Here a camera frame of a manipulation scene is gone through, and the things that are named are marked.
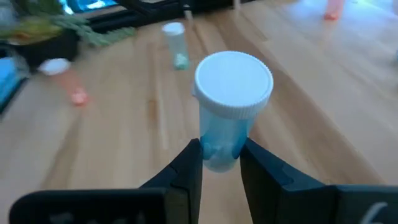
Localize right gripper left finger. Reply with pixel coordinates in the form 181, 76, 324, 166
9, 139, 203, 224

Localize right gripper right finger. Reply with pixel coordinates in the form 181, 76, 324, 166
241, 138, 398, 224

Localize blue pill bottle white pills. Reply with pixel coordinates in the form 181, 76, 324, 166
192, 50, 274, 174

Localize green pill bottle white cap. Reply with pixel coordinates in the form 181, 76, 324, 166
161, 21, 190, 71

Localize green potted plant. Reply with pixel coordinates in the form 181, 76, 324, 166
0, 0, 136, 68

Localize black metal rig frame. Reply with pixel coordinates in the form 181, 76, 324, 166
86, 0, 249, 34

